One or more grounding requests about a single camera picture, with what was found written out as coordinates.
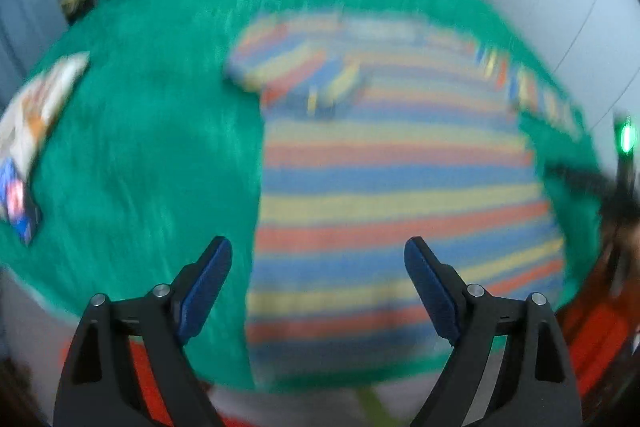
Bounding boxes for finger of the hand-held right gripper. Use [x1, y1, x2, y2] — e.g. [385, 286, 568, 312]
[542, 162, 621, 208]

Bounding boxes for striped knitted sweater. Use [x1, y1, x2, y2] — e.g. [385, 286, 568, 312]
[225, 9, 586, 390]

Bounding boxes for person's orange clothing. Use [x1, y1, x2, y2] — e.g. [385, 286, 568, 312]
[60, 292, 640, 427]

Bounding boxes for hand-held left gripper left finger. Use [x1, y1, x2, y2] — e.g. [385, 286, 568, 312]
[52, 235, 234, 427]

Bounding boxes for green blanket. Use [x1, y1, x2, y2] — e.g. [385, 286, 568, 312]
[0, 0, 608, 392]

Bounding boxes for grey blue curtain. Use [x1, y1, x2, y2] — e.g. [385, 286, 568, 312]
[0, 0, 96, 85]

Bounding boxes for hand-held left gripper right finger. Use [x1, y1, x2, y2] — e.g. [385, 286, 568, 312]
[404, 236, 584, 427]

